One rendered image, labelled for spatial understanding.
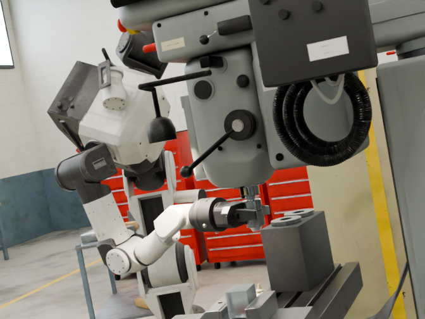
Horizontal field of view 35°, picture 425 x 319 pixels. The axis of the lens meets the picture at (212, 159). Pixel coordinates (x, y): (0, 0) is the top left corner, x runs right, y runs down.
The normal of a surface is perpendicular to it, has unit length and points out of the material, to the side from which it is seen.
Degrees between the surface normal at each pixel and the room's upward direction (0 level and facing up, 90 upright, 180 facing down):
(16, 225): 90
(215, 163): 108
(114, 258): 98
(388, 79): 90
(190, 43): 90
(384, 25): 90
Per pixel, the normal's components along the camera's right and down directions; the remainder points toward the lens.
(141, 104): 0.54, -0.13
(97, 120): -0.15, -0.47
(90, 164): 0.71, -0.23
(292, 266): -0.48, 0.14
